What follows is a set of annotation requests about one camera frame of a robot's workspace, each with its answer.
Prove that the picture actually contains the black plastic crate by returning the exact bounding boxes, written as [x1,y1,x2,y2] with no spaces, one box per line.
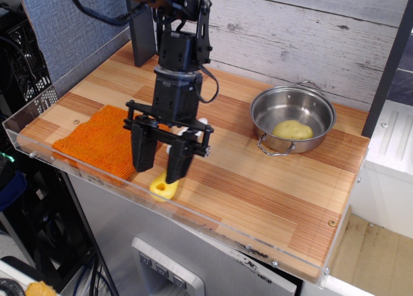
[1,20,52,102]

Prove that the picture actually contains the orange knitted cloth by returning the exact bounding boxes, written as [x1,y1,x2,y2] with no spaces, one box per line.
[52,104,170,181]

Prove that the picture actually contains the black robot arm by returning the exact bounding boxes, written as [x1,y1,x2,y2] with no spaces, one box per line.
[72,0,214,184]

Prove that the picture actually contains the white side counter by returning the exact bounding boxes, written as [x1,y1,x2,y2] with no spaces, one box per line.
[349,101,412,238]

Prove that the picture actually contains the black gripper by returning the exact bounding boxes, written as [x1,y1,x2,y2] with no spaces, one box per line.
[124,66,214,184]

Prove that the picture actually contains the yellow handled white toy knife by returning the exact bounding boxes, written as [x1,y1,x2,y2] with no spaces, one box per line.
[149,117,208,202]

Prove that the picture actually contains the silver toy fridge cabinet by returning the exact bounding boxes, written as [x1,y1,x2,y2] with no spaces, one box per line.
[69,176,302,295]

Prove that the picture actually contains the dark grey right post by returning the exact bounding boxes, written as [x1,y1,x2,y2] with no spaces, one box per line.
[361,0,412,138]

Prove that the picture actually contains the clear acrylic table guard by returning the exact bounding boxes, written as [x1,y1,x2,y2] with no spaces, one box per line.
[1,28,370,289]

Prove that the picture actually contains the yellow toy potato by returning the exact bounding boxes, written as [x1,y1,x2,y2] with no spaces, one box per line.
[271,120,314,140]

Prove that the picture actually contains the dark grey post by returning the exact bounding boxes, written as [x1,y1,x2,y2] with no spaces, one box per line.
[129,8,157,67]
[361,0,412,138]

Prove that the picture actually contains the small steel pot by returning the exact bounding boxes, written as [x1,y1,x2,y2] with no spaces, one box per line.
[250,81,336,156]

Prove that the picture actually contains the dark grey left post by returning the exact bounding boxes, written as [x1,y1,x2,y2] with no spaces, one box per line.
[129,8,157,67]

